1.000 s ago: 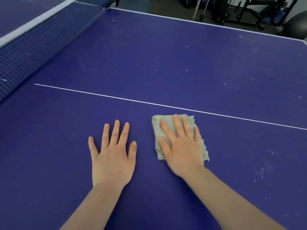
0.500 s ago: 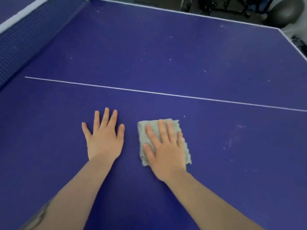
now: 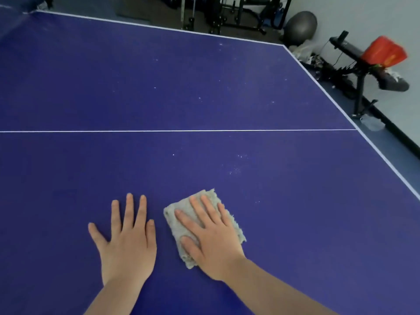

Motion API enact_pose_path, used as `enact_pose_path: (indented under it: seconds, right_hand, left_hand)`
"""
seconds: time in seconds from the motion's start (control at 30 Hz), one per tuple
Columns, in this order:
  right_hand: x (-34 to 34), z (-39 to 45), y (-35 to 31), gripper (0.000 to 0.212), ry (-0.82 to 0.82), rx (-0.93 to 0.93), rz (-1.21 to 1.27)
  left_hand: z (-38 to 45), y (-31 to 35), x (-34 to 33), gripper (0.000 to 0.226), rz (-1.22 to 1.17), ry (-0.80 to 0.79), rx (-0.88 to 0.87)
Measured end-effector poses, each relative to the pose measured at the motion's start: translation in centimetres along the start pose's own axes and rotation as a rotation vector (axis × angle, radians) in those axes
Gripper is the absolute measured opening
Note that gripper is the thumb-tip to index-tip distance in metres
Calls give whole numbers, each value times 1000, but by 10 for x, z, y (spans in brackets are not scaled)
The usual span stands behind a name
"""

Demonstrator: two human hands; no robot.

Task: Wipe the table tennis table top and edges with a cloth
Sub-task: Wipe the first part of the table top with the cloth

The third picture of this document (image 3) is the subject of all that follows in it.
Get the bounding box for black gym machine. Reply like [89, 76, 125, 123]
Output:
[178, 0, 294, 36]

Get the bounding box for person's right forearm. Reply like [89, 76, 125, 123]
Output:
[226, 257, 339, 315]

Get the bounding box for red plastic bag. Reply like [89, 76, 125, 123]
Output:
[360, 35, 408, 69]

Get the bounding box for black rubber floor mat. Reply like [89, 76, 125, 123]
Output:
[113, 0, 289, 43]

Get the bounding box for black equipment base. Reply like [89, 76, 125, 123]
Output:
[300, 52, 358, 99]

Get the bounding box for person's left forearm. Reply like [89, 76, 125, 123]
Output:
[84, 277, 148, 315]

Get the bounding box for blue table tennis table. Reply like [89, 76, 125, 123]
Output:
[0, 6, 420, 315]

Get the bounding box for white crumpled plastic bag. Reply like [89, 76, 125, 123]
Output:
[290, 41, 317, 63]

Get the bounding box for grey exercise ball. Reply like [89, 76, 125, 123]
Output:
[283, 10, 318, 47]

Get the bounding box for grey cleaning cloth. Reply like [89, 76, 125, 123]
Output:
[163, 189, 247, 270]

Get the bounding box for person's right hand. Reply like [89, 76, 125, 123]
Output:
[174, 194, 247, 281]

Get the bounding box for clear plastic bag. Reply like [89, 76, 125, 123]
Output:
[360, 114, 385, 132]

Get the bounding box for person's left hand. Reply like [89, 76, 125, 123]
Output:
[87, 193, 158, 286]

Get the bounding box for black padded weight bench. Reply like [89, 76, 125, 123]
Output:
[329, 30, 410, 93]

